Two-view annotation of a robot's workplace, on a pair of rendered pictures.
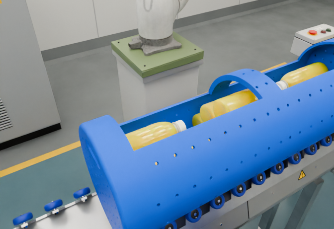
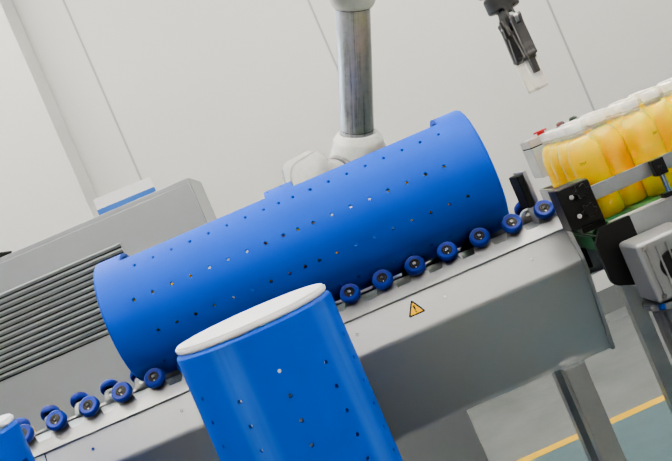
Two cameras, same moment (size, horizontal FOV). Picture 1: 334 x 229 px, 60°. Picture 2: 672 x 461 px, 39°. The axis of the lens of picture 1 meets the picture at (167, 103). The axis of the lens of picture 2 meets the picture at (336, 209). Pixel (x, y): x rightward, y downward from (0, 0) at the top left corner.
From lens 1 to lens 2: 1.86 m
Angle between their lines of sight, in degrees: 45
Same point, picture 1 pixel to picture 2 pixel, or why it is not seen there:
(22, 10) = not seen: hidden behind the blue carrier
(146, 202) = (121, 296)
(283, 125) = (282, 217)
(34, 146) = not seen: outside the picture
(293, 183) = (400, 322)
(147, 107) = not seen: hidden behind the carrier
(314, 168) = (442, 299)
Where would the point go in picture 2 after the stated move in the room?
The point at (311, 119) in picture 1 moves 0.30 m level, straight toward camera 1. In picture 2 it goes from (329, 205) to (203, 260)
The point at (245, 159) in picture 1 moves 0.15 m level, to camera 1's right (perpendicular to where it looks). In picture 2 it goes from (232, 255) to (289, 232)
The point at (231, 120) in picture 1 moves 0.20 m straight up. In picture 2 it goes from (218, 223) to (181, 137)
